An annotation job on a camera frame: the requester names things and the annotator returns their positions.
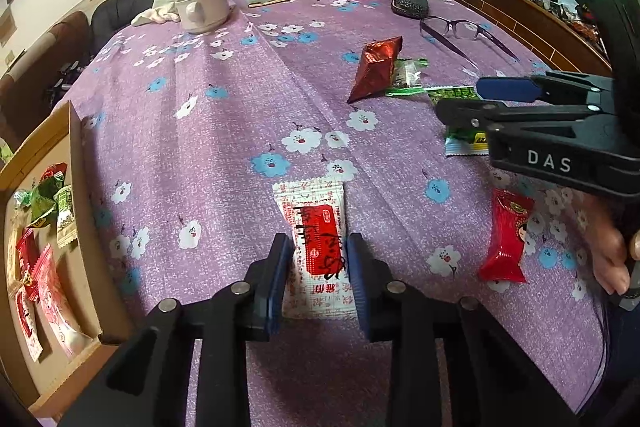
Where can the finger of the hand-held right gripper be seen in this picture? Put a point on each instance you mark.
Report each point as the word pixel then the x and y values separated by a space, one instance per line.
pixel 505 88
pixel 465 113

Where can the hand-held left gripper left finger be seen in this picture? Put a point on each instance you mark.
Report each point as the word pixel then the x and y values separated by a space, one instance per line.
pixel 280 287

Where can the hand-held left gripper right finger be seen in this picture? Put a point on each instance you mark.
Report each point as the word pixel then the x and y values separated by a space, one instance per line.
pixel 357 287

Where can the green snack packet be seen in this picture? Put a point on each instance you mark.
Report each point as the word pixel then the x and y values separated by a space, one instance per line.
pixel 44 204
pixel 462 142

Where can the clear green wrapper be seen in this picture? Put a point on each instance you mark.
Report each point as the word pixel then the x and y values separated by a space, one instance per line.
pixel 430 91

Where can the white red snack packet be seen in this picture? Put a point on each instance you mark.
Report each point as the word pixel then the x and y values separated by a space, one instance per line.
pixel 315 227
pixel 27 324

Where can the dark red foil packet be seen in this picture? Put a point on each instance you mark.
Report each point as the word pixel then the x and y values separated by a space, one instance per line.
pixel 375 69

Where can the cardboard box tray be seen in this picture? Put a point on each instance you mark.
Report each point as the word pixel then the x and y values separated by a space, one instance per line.
pixel 85 207

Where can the pink snack packet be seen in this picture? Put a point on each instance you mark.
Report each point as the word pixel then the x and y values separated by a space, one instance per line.
pixel 60 312

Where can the person's right hand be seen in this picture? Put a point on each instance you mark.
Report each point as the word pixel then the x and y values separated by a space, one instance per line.
pixel 607 252

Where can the purple framed glasses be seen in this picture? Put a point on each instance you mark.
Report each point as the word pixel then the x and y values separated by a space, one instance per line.
pixel 465 32

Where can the black glasses case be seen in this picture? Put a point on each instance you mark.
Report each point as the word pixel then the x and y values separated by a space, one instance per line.
pixel 409 2

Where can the small red wrapped candy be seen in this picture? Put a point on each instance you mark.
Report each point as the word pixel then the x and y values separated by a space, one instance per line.
pixel 54 171

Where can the white mug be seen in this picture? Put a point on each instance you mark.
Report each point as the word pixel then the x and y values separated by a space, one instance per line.
pixel 202 7

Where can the white gloves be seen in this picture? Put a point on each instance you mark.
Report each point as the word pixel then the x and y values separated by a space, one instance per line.
pixel 155 12

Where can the black gear on armchair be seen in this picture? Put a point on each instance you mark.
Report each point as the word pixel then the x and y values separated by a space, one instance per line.
pixel 65 74

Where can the pile of clothes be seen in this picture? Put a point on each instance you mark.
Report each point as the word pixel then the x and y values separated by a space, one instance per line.
pixel 4 152

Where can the brown armchair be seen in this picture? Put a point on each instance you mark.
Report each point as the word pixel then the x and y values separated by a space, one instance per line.
pixel 45 52

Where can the wall socket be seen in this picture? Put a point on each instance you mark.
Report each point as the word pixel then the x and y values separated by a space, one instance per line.
pixel 9 57

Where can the wall plaque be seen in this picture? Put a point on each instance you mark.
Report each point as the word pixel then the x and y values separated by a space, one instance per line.
pixel 5 24

